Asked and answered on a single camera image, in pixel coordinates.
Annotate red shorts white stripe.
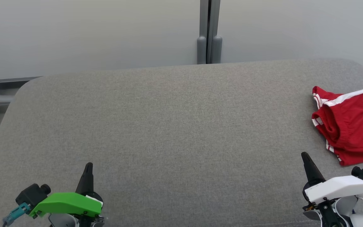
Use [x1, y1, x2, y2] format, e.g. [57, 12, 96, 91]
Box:
[319, 89, 363, 158]

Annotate red basketball jersey white sleeves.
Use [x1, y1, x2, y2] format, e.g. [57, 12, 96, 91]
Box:
[311, 86, 363, 166]

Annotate grey partition post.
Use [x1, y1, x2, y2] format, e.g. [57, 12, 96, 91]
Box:
[197, 0, 223, 64]

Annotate grey fabric sofa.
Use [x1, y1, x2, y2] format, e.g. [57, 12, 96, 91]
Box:
[0, 58, 363, 227]

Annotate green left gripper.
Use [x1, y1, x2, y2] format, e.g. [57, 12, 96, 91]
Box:
[29, 162, 103, 218]

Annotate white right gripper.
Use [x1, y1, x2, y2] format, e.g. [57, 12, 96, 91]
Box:
[301, 152, 363, 205]

